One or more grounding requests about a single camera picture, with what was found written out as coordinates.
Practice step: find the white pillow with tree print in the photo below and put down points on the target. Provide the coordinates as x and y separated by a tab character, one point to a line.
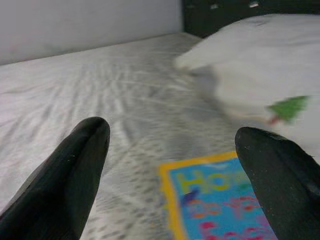
262	62

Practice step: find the white quilted mattress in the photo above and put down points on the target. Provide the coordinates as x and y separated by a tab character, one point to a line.
87	82

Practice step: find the blue yellow children's book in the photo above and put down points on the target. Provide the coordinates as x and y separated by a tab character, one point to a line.
212	200

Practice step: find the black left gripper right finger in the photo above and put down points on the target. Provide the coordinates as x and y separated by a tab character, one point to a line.
287	190

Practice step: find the black tufted headboard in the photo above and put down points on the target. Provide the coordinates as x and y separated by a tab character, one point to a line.
225	15

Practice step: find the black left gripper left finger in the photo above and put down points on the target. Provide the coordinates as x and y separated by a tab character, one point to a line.
55	187

